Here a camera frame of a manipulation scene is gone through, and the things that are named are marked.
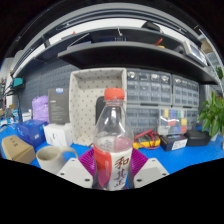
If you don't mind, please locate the green potted plant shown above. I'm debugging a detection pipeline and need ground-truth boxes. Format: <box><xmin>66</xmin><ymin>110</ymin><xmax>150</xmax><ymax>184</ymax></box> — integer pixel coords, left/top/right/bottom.
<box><xmin>197</xmin><ymin>90</ymin><xmax>224</xmax><ymax>142</ymax></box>

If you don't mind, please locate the yellow multimeter with red leads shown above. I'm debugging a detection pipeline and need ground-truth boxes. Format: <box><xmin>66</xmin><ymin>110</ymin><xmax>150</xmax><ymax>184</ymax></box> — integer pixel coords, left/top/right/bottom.
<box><xmin>132</xmin><ymin>129</ymin><xmax>162</xmax><ymax>150</ymax></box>

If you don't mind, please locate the purple plastic bag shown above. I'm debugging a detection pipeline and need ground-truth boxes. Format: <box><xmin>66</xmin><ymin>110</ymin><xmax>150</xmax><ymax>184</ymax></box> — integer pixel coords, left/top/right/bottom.
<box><xmin>31</xmin><ymin>95</ymin><xmax>50</xmax><ymax>124</ymax></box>

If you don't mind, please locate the blue carton box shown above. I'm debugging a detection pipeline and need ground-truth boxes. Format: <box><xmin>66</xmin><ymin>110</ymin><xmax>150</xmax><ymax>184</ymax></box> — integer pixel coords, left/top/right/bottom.
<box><xmin>16</xmin><ymin>119</ymin><xmax>48</xmax><ymax>149</ymax></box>

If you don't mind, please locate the white carton box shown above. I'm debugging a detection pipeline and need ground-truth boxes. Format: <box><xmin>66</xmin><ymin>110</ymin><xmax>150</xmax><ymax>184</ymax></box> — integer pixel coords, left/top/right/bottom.
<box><xmin>43</xmin><ymin>122</ymin><xmax>74</xmax><ymax>148</ymax></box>

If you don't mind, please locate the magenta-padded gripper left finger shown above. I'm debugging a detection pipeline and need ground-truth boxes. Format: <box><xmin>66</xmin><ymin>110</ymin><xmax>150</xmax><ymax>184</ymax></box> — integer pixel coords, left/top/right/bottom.
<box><xmin>57</xmin><ymin>148</ymin><xmax>99</xmax><ymax>189</ymax></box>

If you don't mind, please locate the clear box of coloured parts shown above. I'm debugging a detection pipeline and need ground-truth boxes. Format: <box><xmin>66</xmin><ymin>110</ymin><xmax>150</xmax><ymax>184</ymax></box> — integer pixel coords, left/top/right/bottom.
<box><xmin>157</xmin><ymin>107</ymin><xmax>189</xmax><ymax>135</ymax></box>

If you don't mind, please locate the grey small-drawer parts cabinet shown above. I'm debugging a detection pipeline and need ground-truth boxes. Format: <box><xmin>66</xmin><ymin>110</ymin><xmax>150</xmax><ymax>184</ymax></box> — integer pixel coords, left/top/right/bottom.
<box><xmin>171</xmin><ymin>74</ymin><xmax>200</xmax><ymax>110</ymax></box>
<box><xmin>126</xmin><ymin>68</ymin><xmax>173</xmax><ymax>106</ymax></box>

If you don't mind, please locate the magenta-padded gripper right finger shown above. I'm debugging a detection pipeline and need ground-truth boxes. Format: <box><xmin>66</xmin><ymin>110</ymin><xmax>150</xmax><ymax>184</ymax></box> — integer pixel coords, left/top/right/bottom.
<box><xmin>128</xmin><ymin>148</ymin><xmax>170</xmax><ymax>189</ymax></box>

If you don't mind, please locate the clear red-capped drink bottle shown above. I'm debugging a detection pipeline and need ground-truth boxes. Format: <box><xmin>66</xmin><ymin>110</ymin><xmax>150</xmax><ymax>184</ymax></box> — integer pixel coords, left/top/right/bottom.
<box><xmin>92</xmin><ymin>87</ymin><xmax>135</xmax><ymax>191</ymax></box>

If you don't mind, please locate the flat black box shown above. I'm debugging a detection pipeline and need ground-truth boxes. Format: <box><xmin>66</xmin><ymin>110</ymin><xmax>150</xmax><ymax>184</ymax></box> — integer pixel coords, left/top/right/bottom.
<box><xmin>184</xmin><ymin>129</ymin><xmax>212</xmax><ymax>148</ymax></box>

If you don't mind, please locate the beige perforated storage bin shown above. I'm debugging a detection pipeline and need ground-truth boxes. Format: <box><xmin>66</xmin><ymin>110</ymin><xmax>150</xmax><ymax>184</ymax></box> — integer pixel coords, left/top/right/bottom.
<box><xmin>68</xmin><ymin>67</ymin><xmax>128</xmax><ymax>147</ymax></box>

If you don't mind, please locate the dark grey upright box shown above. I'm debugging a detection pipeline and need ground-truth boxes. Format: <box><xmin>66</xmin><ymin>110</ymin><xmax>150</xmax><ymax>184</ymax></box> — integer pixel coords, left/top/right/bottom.
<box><xmin>47</xmin><ymin>87</ymin><xmax>71</xmax><ymax>125</ymax></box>

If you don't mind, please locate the brown cardboard box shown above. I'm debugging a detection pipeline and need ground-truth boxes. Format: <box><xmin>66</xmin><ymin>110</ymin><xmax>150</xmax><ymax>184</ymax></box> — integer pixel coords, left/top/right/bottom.
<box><xmin>1</xmin><ymin>134</ymin><xmax>37</xmax><ymax>165</ymax></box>

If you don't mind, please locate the cream and grey ceramic mug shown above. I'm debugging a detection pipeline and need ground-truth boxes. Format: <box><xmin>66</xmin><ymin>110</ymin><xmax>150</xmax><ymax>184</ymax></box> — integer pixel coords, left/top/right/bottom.
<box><xmin>35</xmin><ymin>145</ymin><xmax>79</xmax><ymax>175</ymax></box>

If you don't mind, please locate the black box with white label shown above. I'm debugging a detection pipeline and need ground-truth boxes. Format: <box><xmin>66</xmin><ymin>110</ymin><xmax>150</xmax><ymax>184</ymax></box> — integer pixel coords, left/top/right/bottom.
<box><xmin>159</xmin><ymin>133</ymin><xmax>189</xmax><ymax>152</ymax></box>

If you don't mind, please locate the black wall shelf unit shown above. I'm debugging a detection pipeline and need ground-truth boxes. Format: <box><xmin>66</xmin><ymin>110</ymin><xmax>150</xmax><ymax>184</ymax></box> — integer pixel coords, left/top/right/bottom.
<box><xmin>11</xmin><ymin>21</ymin><xmax>219</xmax><ymax>86</ymax></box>

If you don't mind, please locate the grey large-drawer parts cabinet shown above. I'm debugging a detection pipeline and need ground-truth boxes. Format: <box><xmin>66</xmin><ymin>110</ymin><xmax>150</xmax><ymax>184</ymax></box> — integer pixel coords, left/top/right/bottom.
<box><xmin>125</xmin><ymin>103</ymin><xmax>200</xmax><ymax>136</ymax></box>

